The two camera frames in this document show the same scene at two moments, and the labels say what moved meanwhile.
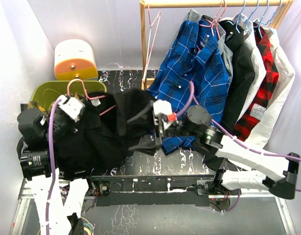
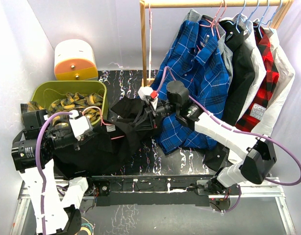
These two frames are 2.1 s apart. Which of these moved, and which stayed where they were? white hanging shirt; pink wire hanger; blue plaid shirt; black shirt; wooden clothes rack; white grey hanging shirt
Moved: black shirt; pink wire hanger
Stayed: wooden clothes rack; white grey hanging shirt; blue plaid shirt; white hanging shirt
